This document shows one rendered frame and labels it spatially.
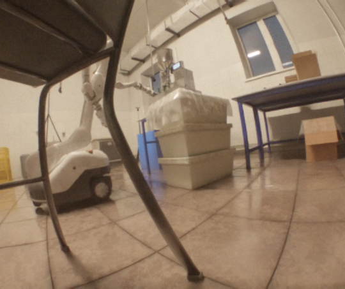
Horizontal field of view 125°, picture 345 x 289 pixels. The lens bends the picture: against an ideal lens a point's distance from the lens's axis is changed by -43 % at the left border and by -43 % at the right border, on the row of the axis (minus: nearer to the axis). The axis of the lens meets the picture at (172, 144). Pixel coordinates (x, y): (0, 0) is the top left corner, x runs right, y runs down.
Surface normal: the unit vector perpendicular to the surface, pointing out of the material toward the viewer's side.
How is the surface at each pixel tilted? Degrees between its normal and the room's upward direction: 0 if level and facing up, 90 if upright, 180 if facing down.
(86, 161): 90
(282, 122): 90
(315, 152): 90
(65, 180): 90
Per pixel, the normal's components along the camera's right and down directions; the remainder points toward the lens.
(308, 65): -0.51, 0.64
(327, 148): -0.73, 0.08
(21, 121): 0.69, -0.10
